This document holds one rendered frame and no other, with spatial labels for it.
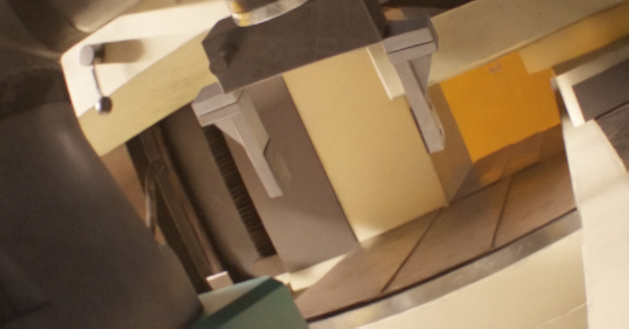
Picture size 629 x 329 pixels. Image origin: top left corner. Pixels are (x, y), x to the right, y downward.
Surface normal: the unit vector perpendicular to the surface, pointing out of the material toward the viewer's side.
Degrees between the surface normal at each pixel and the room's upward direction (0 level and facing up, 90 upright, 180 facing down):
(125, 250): 72
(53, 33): 164
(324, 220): 90
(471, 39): 90
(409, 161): 90
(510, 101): 90
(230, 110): 113
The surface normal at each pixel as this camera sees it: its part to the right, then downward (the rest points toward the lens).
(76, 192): 0.67, -0.63
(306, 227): -0.28, 0.14
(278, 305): 0.82, -0.36
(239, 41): -0.15, 0.51
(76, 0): 0.36, 0.84
